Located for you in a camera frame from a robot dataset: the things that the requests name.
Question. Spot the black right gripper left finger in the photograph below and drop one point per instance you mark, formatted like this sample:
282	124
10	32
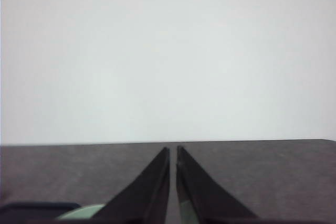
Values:
145	200

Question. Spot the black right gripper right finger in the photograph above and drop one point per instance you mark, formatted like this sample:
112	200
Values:
201	200

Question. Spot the green ceramic bowl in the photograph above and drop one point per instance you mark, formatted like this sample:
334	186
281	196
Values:
84	213

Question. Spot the dark blue rectangular tray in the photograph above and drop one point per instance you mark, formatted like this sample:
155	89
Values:
36	210

